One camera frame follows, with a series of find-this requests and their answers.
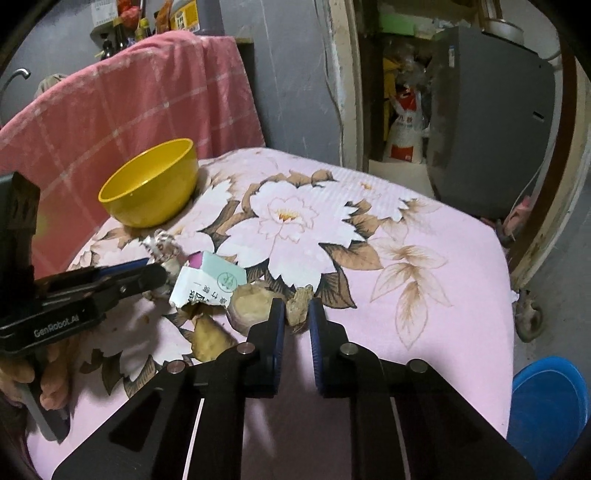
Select left hand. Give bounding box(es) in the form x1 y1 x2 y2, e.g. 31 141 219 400
1 339 77 410

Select pale potato chunk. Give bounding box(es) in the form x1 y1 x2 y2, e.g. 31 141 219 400
226 281 286 336

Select brown potato peel piece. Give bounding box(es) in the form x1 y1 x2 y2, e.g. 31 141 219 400
286 285 314 331

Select large soy sauce jug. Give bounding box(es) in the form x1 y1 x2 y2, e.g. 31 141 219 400
169 0 211 35

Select metal pot on fridge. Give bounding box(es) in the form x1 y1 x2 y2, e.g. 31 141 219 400
482 18 525 46

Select metal sink faucet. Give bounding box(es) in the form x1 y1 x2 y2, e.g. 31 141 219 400
0 67 31 105

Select white red rice sack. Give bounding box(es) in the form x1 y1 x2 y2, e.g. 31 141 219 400
383 86 426 164

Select beige rag on faucet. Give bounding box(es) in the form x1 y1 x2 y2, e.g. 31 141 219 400
34 73 66 98

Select blue plastic bucket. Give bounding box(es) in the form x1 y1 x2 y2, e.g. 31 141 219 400
507 356 590 479

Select pink checked cloth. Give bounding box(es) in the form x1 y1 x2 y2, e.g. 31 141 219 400
1 31 264 277

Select patterned crumpled wrapper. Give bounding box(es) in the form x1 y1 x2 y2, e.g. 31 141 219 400
140 229 186 298

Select yellow plastic bowl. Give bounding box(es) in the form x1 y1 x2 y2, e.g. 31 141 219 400
98 138 198 228

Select pink floral table cloth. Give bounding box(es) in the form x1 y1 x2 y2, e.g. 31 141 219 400
27 148 514 479

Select large potato peel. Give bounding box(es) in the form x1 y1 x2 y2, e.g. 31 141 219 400
190 315 238 363

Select grey small refrigerator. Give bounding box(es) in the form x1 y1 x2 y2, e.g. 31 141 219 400
427 26 555 220

